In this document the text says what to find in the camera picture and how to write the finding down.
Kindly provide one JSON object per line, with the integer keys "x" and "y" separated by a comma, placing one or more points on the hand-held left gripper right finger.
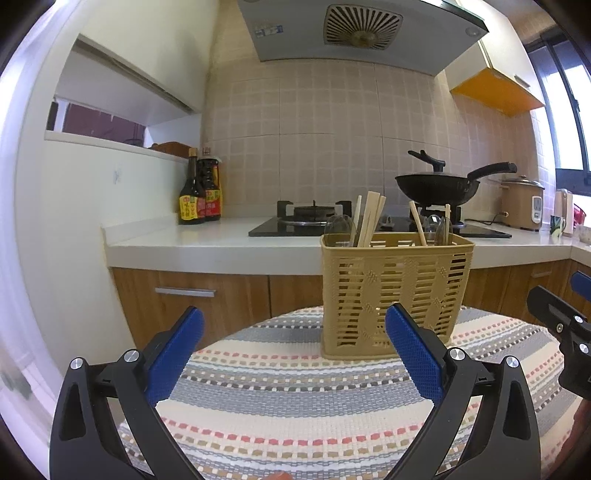
{"x": 415, "y": 355}

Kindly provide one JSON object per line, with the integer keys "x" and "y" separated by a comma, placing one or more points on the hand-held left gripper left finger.
{"x": 178, "y": 355}

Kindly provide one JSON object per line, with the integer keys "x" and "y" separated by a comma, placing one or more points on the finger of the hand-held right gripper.
{"x": 549, "y": 309}
{"x": 582, "y": 282}

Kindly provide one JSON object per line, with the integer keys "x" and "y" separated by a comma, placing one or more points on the beige plastic utensil basket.
{"x": 351, "y": 295}

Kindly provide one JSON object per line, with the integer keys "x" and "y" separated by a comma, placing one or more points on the clear grey plastic spoon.
{"x": 431, "y": 228}
{"x": 445, "y": 230}
{"x": 339, "y": 227}

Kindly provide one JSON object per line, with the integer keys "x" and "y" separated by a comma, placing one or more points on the white mug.
{"x": 557, "y": 226}

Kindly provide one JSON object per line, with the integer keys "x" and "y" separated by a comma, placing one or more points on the pink container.
{"x": 579, "y": 219}

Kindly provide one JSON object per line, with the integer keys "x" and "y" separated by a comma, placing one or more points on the white kettle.
{"x": 565, "y": 203}

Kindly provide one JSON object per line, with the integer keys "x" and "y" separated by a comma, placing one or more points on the wooden kitchen base cabinet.
{"x": 240, "y": 290}

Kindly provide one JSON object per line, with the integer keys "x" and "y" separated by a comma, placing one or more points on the beige rice cooker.
{"x": 519, "y": 203}

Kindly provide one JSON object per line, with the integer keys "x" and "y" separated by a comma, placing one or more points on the striped woven table mat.
{"x": 277, "y": 392}

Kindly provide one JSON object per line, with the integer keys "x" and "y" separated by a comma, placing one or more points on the white kitchen countertop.
{"x": 184, "y": 240}

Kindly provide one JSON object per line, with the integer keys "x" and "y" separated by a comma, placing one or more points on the dark soy sauce bottle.
{"x": 190, "y": 198}

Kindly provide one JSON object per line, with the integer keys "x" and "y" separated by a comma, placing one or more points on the black gas stove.
{"x": 277, "y": 228}

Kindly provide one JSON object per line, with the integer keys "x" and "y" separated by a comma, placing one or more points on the red capped sauce bottle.
{"x": 212, "y": 194}

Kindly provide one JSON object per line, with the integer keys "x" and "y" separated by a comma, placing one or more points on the black wok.
{"x": 434, "y": 187}

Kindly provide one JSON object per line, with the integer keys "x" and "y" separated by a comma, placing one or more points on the brown wooden board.
{"x": 171, "y": 147}

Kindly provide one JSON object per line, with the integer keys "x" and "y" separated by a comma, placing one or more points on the grey range hood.
{"x": 295, "y": 41}

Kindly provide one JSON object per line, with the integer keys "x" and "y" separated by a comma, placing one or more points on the black window frame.
{"x": 561, "y": 115}

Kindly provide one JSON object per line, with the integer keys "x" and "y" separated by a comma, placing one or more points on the orange wall cabinet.
{"x": 498, "y": 92}

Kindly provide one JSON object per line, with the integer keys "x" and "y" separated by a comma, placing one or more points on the white wall cabinet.
{"x": 138, "y": 64}

